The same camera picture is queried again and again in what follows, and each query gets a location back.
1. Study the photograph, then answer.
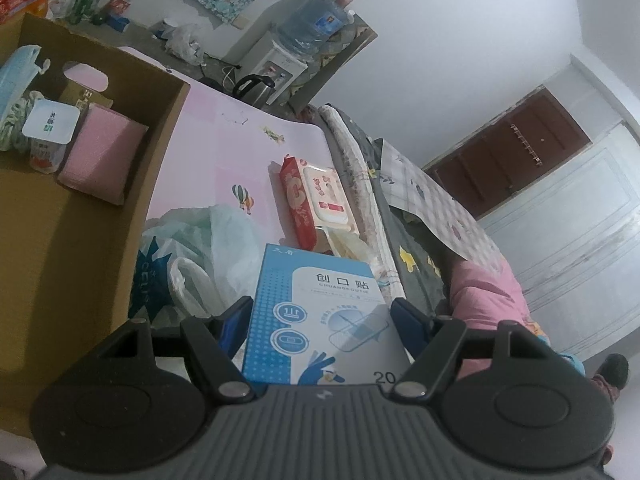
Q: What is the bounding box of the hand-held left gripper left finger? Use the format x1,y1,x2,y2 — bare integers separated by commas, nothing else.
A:
97,296,256,403

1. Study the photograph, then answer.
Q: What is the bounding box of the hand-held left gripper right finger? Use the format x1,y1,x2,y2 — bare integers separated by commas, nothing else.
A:
390,297,544,401

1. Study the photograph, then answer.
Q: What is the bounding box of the blue and white box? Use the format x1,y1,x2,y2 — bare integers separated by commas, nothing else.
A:
241,243,426,387

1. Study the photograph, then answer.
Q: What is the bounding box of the brown cardboard box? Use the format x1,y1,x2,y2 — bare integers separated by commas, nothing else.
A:
0,12,192,437

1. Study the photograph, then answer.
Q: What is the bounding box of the pink bristly sponge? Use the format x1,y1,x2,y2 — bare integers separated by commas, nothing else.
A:
56,102,150,206

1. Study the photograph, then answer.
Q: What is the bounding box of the white yogurt cup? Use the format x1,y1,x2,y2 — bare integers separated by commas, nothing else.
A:
21,99,81,175

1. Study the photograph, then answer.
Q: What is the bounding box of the green white scrunchie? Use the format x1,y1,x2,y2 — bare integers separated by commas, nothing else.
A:
0,90,44,154

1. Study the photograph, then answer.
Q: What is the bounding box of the light blue towel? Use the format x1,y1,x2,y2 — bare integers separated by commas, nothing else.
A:
0,45,52,126

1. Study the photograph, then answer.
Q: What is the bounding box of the pink pillow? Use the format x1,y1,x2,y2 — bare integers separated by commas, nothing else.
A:
444,259,544,342

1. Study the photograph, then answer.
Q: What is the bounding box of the pale green plastic bag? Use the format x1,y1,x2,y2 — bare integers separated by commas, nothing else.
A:
128,203,274,322

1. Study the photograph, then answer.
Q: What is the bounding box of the checked grey cloth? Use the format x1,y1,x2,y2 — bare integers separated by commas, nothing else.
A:
380,139,504,264

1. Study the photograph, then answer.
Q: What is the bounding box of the red wet wipes pack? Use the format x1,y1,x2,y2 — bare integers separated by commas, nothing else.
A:
278,155,359,254

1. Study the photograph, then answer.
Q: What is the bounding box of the brown door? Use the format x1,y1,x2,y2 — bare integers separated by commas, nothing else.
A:
425,85,594,219

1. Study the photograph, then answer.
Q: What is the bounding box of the white wardrobe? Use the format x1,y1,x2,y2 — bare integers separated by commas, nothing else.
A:
475,54,640,362

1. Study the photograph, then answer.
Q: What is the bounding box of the black electric kettle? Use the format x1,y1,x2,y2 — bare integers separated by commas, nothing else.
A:
232,73,276,106

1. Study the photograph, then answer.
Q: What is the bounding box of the white water dispenser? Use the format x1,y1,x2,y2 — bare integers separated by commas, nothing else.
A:
239,37,309,106

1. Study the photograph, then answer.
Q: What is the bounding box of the patterned fabric cover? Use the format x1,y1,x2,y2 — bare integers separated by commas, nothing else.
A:
289,9,380,117

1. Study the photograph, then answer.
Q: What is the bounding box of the gold box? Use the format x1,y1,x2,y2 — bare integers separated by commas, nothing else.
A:
60,82,114,112

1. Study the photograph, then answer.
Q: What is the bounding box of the white plastic bag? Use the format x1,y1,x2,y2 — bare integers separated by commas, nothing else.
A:
164,22,207,64

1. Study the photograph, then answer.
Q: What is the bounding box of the green bottle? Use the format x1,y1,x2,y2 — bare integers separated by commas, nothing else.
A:
70,0,107,26

